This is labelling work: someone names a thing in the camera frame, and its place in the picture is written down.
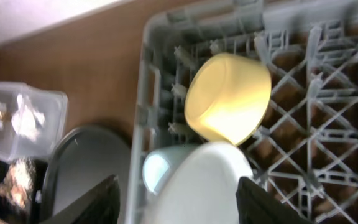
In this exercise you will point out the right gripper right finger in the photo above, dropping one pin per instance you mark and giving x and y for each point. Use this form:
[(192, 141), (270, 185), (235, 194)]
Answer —
[(256, 206)]

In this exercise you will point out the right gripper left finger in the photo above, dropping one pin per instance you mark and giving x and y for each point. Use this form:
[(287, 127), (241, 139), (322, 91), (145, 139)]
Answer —
[(101, 204)]

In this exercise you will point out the grey plate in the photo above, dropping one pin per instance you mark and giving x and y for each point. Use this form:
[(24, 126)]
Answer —
[(202, 189)]

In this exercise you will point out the blue cup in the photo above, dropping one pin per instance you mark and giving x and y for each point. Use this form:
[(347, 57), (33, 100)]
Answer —
[(161, 163)]

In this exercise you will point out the food scraps pile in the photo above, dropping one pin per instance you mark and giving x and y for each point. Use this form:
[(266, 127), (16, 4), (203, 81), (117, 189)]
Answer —
[(17, 187)]

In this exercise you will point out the white tissue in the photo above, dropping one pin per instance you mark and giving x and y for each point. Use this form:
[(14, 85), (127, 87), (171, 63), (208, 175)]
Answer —
[(27, 121)]

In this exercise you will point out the yellow bowl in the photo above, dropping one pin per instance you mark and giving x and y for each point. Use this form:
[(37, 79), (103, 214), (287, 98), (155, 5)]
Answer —
[(228, 98)]

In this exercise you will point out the grey dishwasher rack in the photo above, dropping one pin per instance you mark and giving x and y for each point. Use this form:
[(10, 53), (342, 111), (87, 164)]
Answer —
[(306, 151)]

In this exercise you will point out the clear plastic waste bin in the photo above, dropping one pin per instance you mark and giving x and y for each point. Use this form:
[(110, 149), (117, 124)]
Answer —
[(53, 104)]

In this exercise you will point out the round black serving tray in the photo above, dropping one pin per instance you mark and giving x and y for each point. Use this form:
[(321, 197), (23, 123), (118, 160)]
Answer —
[(81, 160)]

